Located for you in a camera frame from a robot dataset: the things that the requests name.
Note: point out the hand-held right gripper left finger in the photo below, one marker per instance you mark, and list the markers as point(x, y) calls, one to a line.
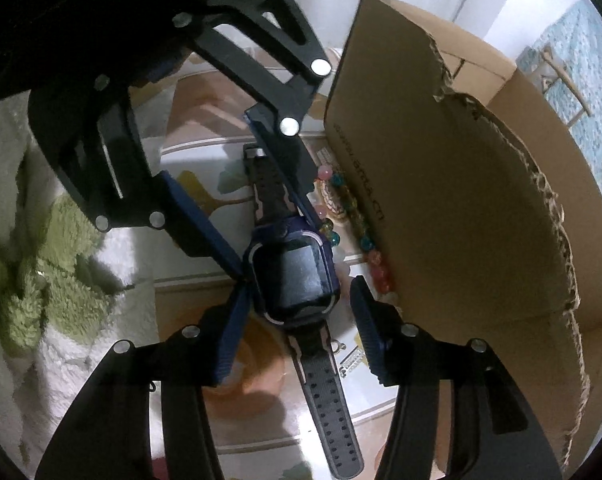
point(231, 332)

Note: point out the white curtain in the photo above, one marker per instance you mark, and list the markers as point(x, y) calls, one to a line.
point(331, 0)

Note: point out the dark blue smart watch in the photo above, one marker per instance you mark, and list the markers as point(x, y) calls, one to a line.
point(291, 272)

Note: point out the cardboard box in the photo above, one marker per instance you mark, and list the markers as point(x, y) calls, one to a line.
point(456, 200)

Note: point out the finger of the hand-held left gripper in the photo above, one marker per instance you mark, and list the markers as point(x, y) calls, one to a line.
point(196, 220)
point(281, 157)

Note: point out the white and green plush rug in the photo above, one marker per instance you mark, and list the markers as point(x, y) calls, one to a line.
point(26, 260)

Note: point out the wooden chair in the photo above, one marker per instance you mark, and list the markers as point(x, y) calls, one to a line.
point(561, 80)

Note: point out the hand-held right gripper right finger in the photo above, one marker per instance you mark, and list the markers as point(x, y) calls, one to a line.
point(371, 332)

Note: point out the blue floral hanging cloth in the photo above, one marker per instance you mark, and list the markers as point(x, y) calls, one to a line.
point(593, 70)

